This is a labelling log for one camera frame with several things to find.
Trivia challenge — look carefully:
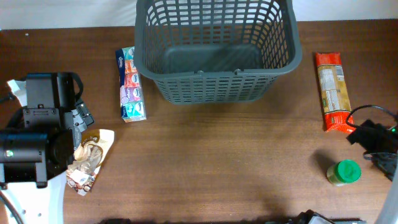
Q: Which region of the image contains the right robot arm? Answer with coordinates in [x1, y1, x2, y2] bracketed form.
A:
[347, 119, 397, 223]

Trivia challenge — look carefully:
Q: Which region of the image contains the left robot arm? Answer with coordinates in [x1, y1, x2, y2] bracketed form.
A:
[1, 72, 94, 223]

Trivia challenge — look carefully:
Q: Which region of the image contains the colourful tissue pack strip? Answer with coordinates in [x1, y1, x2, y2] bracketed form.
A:
[116, 47, 147, 123]

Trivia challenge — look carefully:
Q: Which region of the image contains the beige snack bag left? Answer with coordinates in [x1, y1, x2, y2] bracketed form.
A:
[66, 129, 115, 196]

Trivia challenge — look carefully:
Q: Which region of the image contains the green lid spice jar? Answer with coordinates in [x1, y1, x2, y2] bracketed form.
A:
[326, 159, 362, 187]

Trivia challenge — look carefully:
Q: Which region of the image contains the grey plastic lattice basket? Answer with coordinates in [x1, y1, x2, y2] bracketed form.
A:
[134, 0, 302, 105]

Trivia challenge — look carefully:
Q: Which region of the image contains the orange pasta packet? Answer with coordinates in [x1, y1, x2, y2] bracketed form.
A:
[315, 53, 355, 134]

